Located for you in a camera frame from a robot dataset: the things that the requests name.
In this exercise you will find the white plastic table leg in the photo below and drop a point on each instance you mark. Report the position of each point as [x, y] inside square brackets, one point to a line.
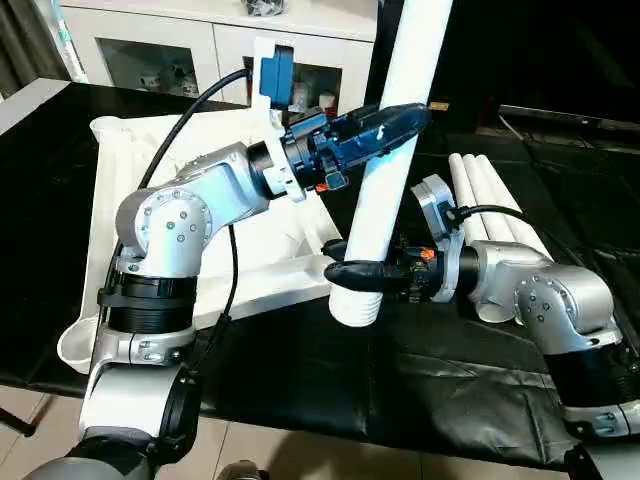
[452, 167]
[395, 210]
[495, 185]
[475, 180]

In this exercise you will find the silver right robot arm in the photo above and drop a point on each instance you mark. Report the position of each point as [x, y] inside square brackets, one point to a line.
[565, 300]

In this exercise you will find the black box gold label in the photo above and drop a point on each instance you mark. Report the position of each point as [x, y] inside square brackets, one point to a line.
[475, 60]

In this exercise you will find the black mat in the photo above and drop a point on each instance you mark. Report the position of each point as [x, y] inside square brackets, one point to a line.
[300, 390]

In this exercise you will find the white cabinet glass doors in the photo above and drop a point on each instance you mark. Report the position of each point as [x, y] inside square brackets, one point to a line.
[225, 35]

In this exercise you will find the speckled ornament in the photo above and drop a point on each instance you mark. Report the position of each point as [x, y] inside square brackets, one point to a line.
[265, 6]

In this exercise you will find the grey curtain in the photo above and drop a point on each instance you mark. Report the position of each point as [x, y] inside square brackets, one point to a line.
[25, 40]

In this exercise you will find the black stand leg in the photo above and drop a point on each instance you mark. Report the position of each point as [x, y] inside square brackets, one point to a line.
[20, 422]

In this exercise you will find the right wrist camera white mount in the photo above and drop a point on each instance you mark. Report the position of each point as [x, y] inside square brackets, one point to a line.
[435, 200]

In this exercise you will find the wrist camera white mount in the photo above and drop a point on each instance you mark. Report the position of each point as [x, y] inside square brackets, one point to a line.
[275, 75]
[435, 200]

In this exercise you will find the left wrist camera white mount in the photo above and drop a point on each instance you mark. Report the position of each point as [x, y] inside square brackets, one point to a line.
[275, 75]

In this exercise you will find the silver metal rail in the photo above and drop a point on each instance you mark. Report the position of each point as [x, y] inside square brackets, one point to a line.
[575, 116]

